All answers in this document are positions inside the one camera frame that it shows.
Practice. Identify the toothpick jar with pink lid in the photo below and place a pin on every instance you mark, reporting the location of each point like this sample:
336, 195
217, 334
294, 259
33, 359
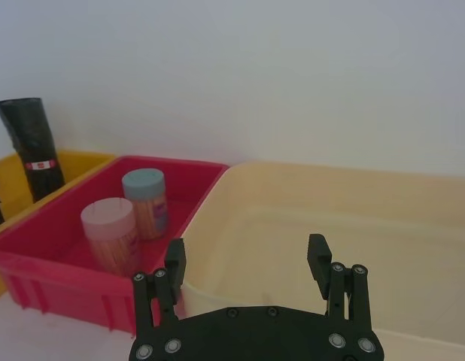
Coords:
112, 237

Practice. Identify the red plastic bin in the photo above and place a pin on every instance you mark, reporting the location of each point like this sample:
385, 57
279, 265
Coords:
63, 259

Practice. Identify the yellow plastic bin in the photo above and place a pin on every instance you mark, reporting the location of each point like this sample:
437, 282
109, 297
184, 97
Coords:
72, 165

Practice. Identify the black garbage bag roll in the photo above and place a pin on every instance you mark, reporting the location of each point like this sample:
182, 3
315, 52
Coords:
31, 146

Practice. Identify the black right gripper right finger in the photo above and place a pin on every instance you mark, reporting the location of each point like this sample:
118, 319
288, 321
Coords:
339, 289

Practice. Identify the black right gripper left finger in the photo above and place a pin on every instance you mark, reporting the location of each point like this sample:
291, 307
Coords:
168, 286

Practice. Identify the toothpick jar with blue lid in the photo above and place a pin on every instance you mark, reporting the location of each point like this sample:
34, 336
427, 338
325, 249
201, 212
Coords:
146, 203

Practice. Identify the cream plastic bin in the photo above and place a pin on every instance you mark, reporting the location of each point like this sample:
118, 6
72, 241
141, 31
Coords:
330, 225

